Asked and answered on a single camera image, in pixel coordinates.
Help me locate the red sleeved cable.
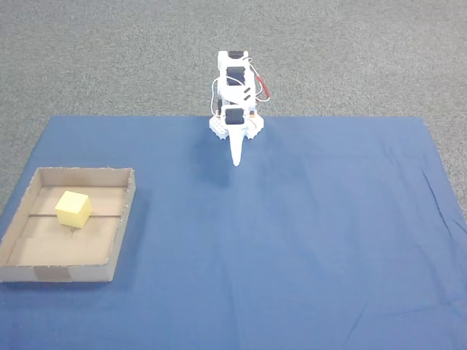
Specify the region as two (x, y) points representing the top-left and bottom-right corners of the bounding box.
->
(250, 58), (273, 102)

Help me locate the white cable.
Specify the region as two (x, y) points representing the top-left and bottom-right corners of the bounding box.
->
(211, 77), (222, 114)

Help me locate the yellow cube block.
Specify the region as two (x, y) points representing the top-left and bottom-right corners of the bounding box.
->
(54, 190), (93, 230)

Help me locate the blue cloth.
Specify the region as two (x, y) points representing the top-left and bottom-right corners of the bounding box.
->
(0, 115), (467, 350)

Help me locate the shallow cardboard box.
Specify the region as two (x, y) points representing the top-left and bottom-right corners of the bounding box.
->
(0, 166), (137, 284)

